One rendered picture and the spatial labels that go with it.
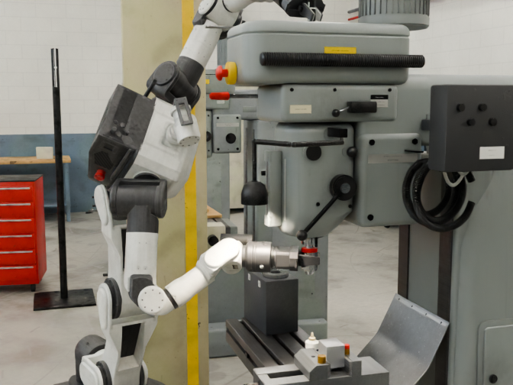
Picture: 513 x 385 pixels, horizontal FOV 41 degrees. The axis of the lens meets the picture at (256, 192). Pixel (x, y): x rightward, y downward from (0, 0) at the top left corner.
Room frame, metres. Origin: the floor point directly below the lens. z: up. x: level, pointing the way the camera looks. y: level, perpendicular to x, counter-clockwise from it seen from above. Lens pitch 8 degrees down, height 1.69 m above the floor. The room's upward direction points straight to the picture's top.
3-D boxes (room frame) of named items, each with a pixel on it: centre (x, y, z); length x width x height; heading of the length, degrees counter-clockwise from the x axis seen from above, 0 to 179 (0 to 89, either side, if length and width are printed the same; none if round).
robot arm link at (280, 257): (1.95, -0.06, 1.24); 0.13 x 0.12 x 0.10; 174
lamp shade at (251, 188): (1.83, 0.01, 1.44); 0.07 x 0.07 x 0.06
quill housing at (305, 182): (1.94, -0.16, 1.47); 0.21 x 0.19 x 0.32; 17
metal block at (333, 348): (1.78, -0.20, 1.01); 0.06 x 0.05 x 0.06; 16
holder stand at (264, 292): (2.37, -0.05, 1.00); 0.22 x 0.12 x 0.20; 21
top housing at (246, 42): (1.95, -0.17, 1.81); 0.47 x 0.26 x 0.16; 107
